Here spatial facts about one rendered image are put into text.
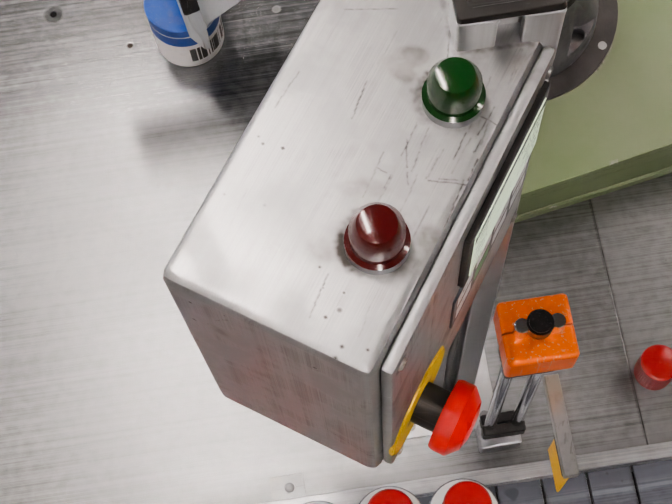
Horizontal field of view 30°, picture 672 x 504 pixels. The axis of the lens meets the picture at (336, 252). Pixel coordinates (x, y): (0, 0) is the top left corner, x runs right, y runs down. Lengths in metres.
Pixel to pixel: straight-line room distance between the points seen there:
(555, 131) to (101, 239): 0.44
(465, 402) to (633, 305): 0.59
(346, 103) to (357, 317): 0.09
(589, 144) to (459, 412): 0.58
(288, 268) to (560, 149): 0.68
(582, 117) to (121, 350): 0.47
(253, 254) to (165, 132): 0.76
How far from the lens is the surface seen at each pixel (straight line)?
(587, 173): 1.15
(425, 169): 0.50
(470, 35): 0.52
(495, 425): 1.01
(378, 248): 0.47
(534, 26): 0.52
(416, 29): 0.53
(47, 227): 1.23
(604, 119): 1.17
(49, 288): 1.21
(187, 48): 1.24
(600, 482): 1.08
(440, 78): 0.50
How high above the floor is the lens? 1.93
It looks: 69 degrees down
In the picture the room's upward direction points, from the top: 7 degrees counter-clockwise
